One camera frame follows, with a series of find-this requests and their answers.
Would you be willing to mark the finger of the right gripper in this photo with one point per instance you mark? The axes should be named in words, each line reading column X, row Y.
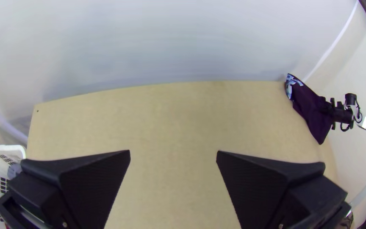
column 275, row 194
column 75, row 191

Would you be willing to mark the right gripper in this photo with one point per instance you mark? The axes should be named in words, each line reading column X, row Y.
column 342, row 116

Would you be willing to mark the dark t-shirt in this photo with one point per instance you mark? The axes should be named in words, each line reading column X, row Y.
column 310, row 108

